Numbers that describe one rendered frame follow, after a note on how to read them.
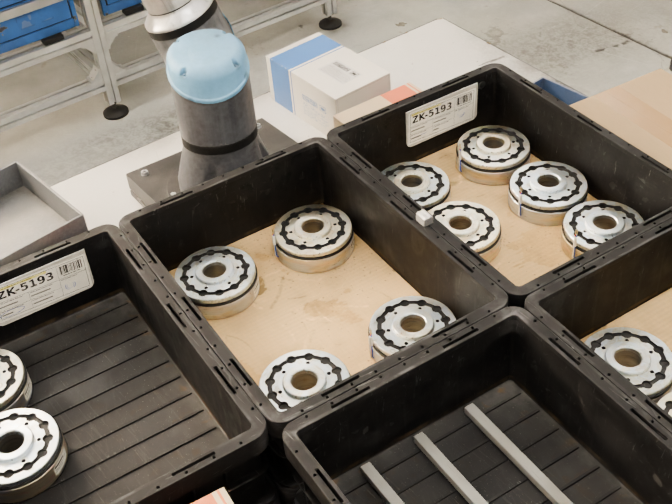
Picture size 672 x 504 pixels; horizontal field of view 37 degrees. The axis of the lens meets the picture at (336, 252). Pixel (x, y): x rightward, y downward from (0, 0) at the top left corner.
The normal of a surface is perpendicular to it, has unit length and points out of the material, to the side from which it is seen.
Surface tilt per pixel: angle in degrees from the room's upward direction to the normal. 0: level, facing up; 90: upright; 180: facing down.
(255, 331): 0
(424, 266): 90
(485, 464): 0
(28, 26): 90
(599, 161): 90
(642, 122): 0
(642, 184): 90
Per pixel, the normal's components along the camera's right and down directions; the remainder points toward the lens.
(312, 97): -0.78, 0.45
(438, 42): -0.07, -0.75
